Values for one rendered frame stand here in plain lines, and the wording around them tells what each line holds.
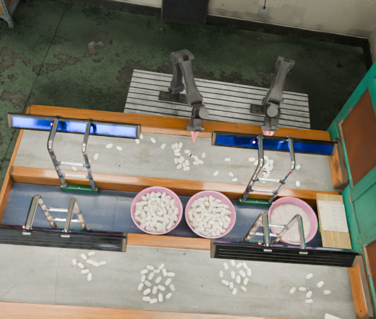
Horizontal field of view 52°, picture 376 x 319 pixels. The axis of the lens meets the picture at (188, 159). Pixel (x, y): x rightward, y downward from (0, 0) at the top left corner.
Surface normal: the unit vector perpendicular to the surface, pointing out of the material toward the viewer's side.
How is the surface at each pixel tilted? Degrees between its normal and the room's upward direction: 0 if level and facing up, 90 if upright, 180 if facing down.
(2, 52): 0
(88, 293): 0
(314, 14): 90
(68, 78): 0
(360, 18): 91
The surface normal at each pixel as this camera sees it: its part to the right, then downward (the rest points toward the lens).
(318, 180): 0.10, -0.51
